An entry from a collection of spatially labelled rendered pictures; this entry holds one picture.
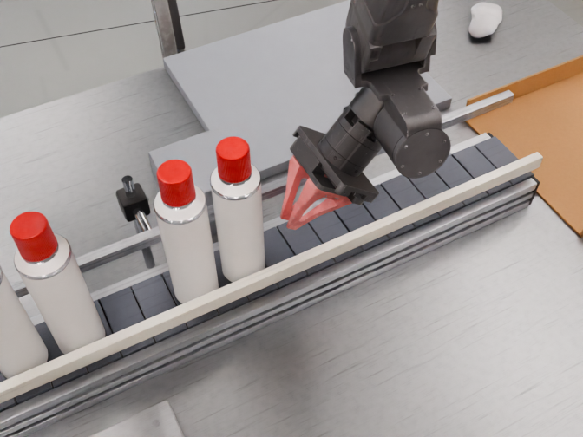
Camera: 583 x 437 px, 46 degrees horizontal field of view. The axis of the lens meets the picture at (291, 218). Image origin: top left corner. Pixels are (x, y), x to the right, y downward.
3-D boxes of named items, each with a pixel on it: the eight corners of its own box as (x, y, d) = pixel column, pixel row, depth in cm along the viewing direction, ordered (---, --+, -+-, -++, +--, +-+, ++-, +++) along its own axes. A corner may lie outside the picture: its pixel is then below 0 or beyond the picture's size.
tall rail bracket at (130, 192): (155, 303, 85) (131, 219, 72) (135, 261, 89) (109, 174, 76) (180, 293, 86) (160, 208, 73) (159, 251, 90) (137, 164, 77)
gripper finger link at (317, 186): (278, 238, 76) (330, 175, 72) (251, 195, 80) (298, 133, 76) (318, 244, 81) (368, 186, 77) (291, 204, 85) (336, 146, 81)
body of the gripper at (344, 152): (333, 198, 71) (377, 143, 68) (287, 136, 77) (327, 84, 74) (370, 206, 76) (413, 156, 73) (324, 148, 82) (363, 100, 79)
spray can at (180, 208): (185, 316, 78) (157, 198, 62) (167, 283, 81) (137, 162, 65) (226, 298, 80) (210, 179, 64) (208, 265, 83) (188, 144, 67)
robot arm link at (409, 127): (423, 4, 68) (342, 21, 67) (478, 57, 60) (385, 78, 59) (418, 106, 76) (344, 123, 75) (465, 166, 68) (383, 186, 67)
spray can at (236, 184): (232, 294, 80) (219, 173, 64) (214, 261, 83) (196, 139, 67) (272, 277, 82) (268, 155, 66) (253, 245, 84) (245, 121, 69)
